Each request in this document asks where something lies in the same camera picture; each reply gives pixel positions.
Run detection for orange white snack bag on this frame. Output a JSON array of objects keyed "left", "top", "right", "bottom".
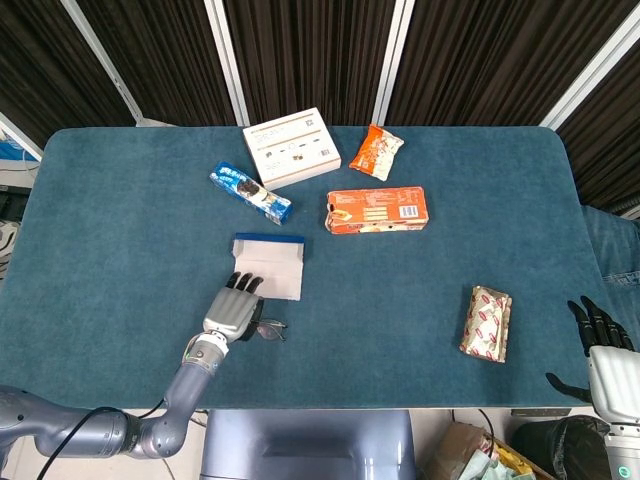
[{"left": 348, "top": 124, "right": 405, "bottom": 182}]

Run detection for orange cracker box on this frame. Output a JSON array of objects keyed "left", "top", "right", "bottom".
[{"left": 325, "top": 186, "right": 431, "bottom": 235}]

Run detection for blue denim jeans leg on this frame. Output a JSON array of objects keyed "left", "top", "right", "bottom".
[{"left": 582, "top": 204, "right": 640, "bottom": 321}]

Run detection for blue cookie package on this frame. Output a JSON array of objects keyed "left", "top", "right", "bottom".
[{"left": 208, "top": 160, "right": 294, "bottom": 226}]

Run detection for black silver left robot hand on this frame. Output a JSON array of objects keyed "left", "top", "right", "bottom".
[{"left": 202, "top": 272, "right": 265, "bottom": 344}]

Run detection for black-framed eyeglasses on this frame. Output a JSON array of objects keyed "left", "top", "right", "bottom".
[{"left": 252, "top": 319, "right": 288, "bottom": 344}]

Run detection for cardboard box with paper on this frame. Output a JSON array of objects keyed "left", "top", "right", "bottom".
[{"left": 424, "top": 422, "right": 551, "bottom": 480}]

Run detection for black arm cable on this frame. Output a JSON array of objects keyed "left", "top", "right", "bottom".
[{"left": 37, "top": 394, "right": 166, "bottom": 480}]

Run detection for white cardboard box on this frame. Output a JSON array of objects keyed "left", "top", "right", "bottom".
[{"left": 242, "top": 107, "right": 343, "bottom": 191}]

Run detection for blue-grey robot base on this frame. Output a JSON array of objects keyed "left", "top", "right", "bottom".
[{"left": 199, "top": 409, "right": 417, "bottom": 480}]

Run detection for black trash bag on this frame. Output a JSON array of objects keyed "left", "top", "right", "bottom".
[{"left": 512, "top": 414, "right": 609, "bottom": 480}]

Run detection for gold red snack packet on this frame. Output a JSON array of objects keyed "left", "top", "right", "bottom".
[{"left": 459, "top": 285, "right": 513, "bottom": 364}]

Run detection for black pleated curtain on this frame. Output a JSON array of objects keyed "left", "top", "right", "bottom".
[
  {"left": 557, "top": 42, "right": 640, "bottom": 204},
  {"left": 222, "top": 0, "right": 399, "bottom": 126},
  {"left": 387, "top": 0, "right": 639, "bottom": 126},
  {"left": 0, "top": 0, "right": 136, "bottom": 146},
  {"left": 74, "top": 0, "right": 236, "bottom": 126}
]

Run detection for aluminium frame post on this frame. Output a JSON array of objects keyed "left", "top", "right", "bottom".
[
  {"left": 538, "top": 0, "right": 640, "bottom": 129},
  {"left": 0, "top": 112, "right": 44, "bottom": 162},
  {"left": 60, "top": 0, "right": 147, "bottom": 127},
  {"left": 372, "top": 0, "right": 416, "bottom": 127},
  {"left": 203, "top": 0, "right": 250, "bottom": 127}
]

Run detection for teal tablecloth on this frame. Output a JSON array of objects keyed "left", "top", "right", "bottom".
[{"left": 0, "top": 125, "right": 640, "bottom": 411}]

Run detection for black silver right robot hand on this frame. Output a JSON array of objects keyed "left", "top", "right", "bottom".
[{"left": 545, "top": 295, "right": 640, "bottom": 426}]

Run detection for blue and white glasses case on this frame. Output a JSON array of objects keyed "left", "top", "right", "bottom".
[{"left": 230, "top": 232, "right": 306, "bottom": 302}]

